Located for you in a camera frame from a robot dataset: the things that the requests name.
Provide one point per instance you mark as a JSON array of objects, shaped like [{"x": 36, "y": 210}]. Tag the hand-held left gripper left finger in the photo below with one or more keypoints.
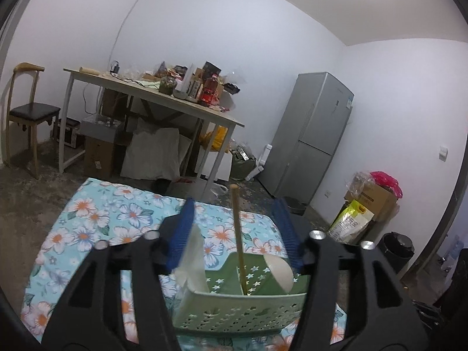
[{"x": 182, "y": 230}]

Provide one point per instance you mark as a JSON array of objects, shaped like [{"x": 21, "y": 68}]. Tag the yellow and white sack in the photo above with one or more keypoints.
[{"x": 351, "y": 219}]

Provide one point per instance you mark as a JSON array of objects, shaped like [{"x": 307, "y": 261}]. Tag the white box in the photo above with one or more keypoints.
[{"x": 223, "y": 166}]

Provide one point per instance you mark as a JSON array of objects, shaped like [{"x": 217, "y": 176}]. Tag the green bag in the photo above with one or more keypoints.
[{"x": 243, "y": 164}]

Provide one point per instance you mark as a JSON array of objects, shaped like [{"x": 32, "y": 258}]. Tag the yellow plastic bag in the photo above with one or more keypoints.
[{"x": 217, "y": 137}]

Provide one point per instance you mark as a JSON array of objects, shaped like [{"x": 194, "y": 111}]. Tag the glass jar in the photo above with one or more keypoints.
[{"x": 168, "y": 85}]

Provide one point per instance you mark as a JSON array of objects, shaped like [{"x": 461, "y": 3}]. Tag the white ceramic spoon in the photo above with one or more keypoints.
[
  {"x": 195, "y": 263},
  {"x": 279, "y": 274}
]

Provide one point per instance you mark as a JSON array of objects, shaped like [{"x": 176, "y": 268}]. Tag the white plastic object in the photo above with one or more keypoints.
[{"x": 263, "y": 161}]

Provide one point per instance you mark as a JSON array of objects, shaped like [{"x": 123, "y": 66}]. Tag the single wooden chopstick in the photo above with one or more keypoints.
[{"x": 238, "y": 234}]

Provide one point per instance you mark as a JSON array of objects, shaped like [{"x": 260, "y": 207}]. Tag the black trash bin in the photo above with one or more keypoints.
[{"x": 396, "y": 252}]

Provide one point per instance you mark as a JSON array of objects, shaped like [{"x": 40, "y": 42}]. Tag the white wooden-top table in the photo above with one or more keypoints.
[{"x": 164, "y": 98}]

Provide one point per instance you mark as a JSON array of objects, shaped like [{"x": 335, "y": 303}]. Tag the grey storage box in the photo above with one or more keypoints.
[{"x": 100, "y": 126}]

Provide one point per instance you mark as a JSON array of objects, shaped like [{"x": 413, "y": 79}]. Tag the green plastic basket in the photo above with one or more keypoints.
[{"x": 234, "y": 312}]

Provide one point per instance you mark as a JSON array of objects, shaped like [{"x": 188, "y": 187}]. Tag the wooden rolling pin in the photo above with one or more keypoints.
[{"x": 89, "y": 70}]

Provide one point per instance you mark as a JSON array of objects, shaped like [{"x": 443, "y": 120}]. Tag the small dark bin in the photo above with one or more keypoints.
[{"x": 294, "y": 206}]

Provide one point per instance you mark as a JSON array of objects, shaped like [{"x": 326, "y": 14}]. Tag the floral light blue blanket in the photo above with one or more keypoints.
[{"x": 109, "y": 219}]

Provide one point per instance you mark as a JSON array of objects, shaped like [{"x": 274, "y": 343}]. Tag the grey refrigerator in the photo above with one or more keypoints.
[{"x": 314, "y": 128}]

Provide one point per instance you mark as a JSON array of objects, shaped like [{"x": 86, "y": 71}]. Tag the brown cardboard box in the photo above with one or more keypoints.
[{"x": 98, "y": 157}]

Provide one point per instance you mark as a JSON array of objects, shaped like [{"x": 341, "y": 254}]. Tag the red bottle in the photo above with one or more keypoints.
[{"x": 208, "y": 89}]

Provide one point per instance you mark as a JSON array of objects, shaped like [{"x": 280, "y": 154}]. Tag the silver metal case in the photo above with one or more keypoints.
[{"x": 67, "y": 133}]

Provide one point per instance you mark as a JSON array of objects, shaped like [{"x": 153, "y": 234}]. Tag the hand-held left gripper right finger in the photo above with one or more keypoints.
[{"x": 287, "y": 230}]

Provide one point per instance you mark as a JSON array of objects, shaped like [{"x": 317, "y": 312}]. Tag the clear plastic bag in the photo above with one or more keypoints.
[{"x": 358, "y": 182}]

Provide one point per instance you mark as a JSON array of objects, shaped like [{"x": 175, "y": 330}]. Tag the wooden chair with dark seat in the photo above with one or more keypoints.
[{"x": 33, "y": 111}]

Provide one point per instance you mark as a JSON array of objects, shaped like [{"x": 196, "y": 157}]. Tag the red plastic bag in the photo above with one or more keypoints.
[{"x": 385, "y": 181}]

